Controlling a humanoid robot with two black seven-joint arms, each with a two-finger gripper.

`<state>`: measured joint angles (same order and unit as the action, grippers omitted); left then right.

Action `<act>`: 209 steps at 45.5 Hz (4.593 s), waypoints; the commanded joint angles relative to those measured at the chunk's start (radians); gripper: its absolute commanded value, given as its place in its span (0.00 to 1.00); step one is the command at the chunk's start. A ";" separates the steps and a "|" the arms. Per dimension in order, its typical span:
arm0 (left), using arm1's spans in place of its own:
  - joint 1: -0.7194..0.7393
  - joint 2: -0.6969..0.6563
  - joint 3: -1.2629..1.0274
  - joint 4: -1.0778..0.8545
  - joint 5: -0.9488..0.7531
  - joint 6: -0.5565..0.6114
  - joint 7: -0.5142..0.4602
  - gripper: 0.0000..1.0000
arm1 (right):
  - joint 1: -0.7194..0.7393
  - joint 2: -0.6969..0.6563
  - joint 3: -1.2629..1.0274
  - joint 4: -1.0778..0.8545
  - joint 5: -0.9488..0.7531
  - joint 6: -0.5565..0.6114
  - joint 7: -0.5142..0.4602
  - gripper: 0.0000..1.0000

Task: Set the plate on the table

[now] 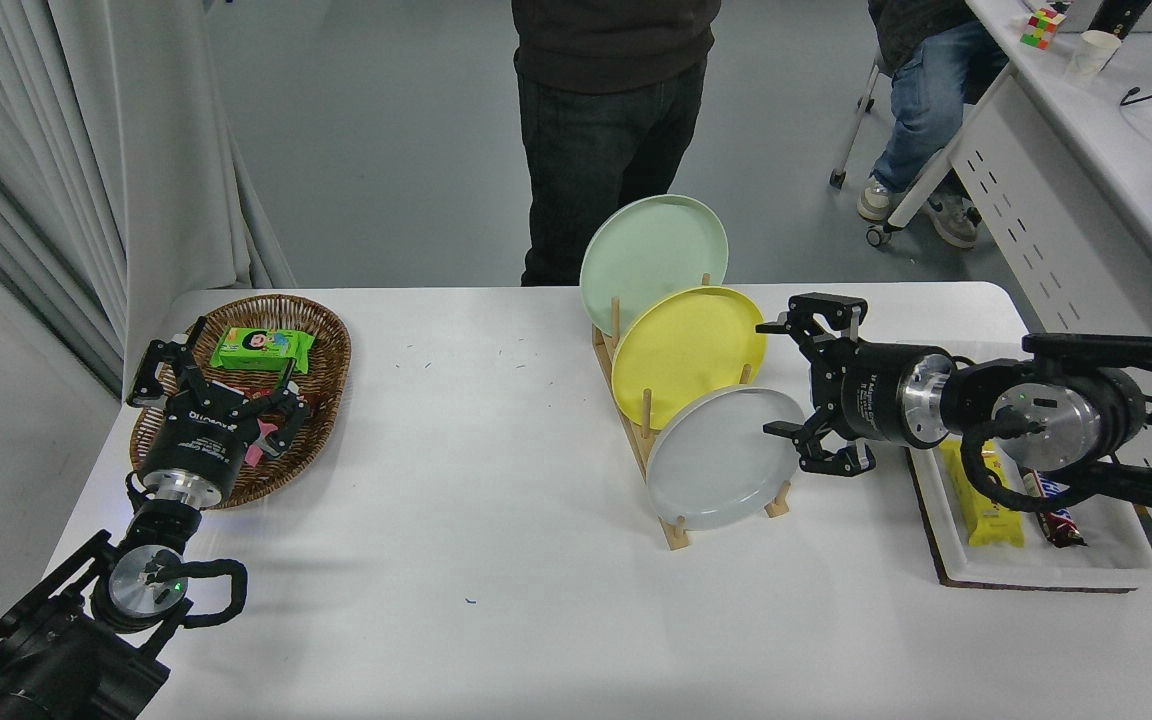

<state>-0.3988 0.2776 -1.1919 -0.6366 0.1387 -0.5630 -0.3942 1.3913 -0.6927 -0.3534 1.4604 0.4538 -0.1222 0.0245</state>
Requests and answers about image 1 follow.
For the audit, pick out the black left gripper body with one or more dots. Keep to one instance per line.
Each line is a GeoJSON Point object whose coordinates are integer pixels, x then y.
{"type": "Point", "coordinates": [194, 440]}

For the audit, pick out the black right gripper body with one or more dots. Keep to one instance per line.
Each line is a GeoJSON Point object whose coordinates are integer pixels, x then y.
{"type": "Point", "coordinates": [861, 395]}

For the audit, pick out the grey plate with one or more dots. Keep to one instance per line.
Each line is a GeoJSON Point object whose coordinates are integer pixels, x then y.
{"type": "Point", "coordinates": [716, 470]}

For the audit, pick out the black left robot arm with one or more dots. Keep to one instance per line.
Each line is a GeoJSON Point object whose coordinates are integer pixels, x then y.
{"type": "Point", "coordinates": [56, 660]}

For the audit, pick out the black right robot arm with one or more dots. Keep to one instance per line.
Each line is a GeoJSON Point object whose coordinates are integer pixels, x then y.
{"type": "Point", "coordinates": [1116, 400]}

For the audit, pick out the yellow plate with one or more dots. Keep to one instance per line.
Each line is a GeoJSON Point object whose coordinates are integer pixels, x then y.
{"type": "Point", "coordinates": [686, 345]}

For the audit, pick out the wooden plate rack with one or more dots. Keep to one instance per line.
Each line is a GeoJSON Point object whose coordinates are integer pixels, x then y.
{"type": "Point", "coordinates": [678, 534]}

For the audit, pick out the pale green plate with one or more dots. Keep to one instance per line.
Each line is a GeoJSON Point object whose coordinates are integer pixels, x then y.
{"type": "Point", "coordinates": [651, 250]}

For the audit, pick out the pink wrapper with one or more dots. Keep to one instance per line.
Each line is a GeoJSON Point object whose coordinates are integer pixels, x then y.
{"type": "Point", "coordinates": [256, 448]}

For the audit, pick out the green snack pack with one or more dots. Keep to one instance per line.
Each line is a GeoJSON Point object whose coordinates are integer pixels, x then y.
{"type": "Point", "coordinates": [261, 350]}

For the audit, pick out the brown wicker basket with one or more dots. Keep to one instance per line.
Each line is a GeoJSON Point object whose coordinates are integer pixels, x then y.
{"type": "Point", "coordinates": [326, 350]}

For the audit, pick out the yellow snack bar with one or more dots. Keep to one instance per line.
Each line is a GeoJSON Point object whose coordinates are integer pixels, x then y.
{"type": "Point", "coordinates": [991, 515]}

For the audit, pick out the white wheeled chair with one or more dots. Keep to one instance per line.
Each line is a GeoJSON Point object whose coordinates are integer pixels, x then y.
{"type": "Point", "coordinates": [851, 130]}

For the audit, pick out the white tray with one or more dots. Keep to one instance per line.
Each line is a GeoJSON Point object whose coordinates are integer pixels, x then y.
{"type": "Point", "coordinates": [1036, 565]}

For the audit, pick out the brown Snickers bar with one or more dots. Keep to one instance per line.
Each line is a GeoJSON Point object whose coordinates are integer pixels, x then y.
{"type": "Point", "coordinates": [1061, 522]}

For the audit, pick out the seated person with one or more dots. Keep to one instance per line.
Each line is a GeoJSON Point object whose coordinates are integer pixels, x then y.
{"type": "Point", "coordinates": [926, 100]}

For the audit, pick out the grey curtain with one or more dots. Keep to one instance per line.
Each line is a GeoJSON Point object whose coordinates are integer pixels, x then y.
{"type": "Point", "coordinates": [36, 150]}

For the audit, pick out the white perforated side desk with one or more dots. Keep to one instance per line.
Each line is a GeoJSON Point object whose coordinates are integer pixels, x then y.
{"type": "Point", "coordinates": [1086, 200]}

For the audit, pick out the standing person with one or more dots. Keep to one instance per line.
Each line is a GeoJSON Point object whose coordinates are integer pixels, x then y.
{"type": "Point", "coordinates": [606, 150]}

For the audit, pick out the colourful puzzle cube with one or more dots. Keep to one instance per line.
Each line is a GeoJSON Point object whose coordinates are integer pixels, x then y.
{"type": "Point", "coordinates": [1041, 28]}

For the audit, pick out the white paper cup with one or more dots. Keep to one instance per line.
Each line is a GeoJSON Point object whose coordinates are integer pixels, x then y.
{"type": "Point", "coordinates": [1091, 55]}

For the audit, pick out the black desk object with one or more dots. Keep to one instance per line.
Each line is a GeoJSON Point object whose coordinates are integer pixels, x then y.
{"type": "Point", "coordinates": [1116, 15]}

